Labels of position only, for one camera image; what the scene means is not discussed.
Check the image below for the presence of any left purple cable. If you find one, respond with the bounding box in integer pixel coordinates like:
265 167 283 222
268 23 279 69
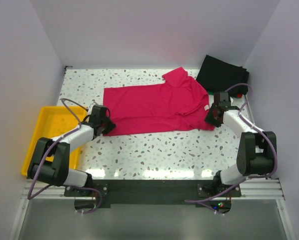
27 97 105 215

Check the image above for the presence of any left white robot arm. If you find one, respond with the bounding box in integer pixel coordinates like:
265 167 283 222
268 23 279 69
27 104 116 188

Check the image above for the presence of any folded black t shirt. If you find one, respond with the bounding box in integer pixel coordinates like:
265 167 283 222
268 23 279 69
196 55 250 93

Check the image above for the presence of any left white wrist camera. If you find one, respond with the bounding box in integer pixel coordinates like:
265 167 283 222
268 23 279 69
88 101 98 109

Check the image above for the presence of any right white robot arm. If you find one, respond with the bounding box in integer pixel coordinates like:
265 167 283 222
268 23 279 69
204 92 278 194

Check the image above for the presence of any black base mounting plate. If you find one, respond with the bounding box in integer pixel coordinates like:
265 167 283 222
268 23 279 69
64 179 242 212

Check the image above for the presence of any yellow plastic tray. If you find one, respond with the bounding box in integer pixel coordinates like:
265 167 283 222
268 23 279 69
21 106 87 177

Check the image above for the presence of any magenta t shirt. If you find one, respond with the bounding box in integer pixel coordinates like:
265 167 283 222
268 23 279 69
103 67 214 136

